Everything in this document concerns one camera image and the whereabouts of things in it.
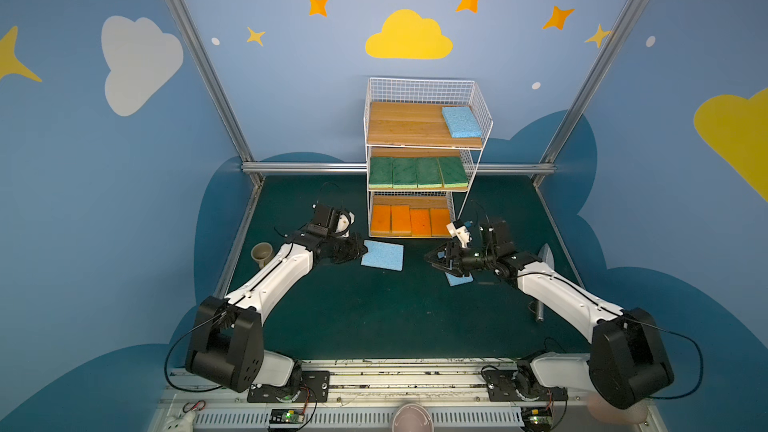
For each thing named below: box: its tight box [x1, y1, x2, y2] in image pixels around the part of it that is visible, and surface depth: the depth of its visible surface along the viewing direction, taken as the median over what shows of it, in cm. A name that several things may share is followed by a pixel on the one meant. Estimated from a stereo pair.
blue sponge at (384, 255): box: [361, 240, 404, 271], surface depth 86 cm
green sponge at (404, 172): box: [392, 157, 418, 189], surface depth 88 cm
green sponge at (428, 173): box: [416, 157, 444, 188], surface depth 88 cm
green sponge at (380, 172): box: [369, 157, 393, 189], surface depth 88 cm
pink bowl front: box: [392, 403, 435, 432], surface depth 71 cm
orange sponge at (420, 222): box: [410, 208, 432, 237], surface depth 107 cm
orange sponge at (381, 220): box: [371, 204, 391, 235], surface depth 107 cm
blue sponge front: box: [442, 106, 483, 138], surface depth 78 cm
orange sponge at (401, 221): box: [391, 205, 412, 237], surface depth 108 cm
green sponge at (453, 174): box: [437, 156, 469, 188], surface depth 88 cm
